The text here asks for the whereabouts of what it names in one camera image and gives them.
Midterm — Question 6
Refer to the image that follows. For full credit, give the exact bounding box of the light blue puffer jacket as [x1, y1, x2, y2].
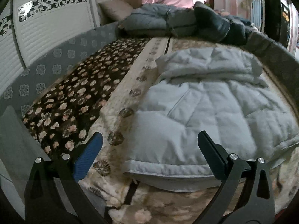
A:
[122, 48, 298, 192]

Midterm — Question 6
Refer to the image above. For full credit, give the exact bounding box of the floral patterned bed blanket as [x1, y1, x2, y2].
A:
[23, 38, 298, 223]

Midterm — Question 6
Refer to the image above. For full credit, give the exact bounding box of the grey patterned bed surround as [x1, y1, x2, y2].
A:
[0, 22, 299, 134]

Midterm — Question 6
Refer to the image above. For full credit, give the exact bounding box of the black door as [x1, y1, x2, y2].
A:
[264, 0, 290, 48]

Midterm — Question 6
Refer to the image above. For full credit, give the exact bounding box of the white sliding wardrobe door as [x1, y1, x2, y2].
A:
[1, 0, 100, 93]

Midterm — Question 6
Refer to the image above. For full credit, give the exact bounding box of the dark blue-grey quilt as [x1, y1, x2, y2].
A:
[119, 1, 253, 46]

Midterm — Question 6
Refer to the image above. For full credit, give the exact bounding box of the white framed mirror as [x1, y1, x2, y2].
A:
[249, 0, 265, 32]

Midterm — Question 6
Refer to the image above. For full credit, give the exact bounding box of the beige pillow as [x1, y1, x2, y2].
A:
[100, 0, 134, 21]

